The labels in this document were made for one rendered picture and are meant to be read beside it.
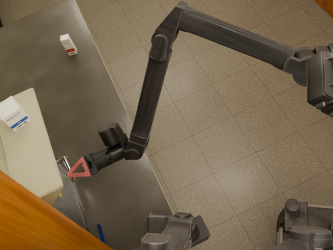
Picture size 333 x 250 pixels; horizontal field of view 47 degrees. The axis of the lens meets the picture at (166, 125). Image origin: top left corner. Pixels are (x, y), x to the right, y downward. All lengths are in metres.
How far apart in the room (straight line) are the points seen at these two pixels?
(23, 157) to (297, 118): 1.99
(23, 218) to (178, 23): 0.59
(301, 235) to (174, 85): 2.15
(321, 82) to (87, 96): 1.24
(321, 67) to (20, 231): 0.66
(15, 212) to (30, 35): 1.46
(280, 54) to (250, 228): 1.48
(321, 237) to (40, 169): 0.63
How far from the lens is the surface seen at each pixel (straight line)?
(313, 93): 0.69
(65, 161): 1.31
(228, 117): 2.64
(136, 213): 1.45
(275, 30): 3.10
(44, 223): 0.87
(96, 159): 1.28
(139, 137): 1.20
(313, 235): 0.83
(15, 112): 1.00
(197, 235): 1.11
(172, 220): 0.92
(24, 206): 0.78
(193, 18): 1.03
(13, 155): 1.01
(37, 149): 0.99
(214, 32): 1.03
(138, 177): 1.49
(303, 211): 2.11
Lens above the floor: 2.28
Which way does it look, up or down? 59 degrees down
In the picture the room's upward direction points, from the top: 20 degrees counter-clockwise
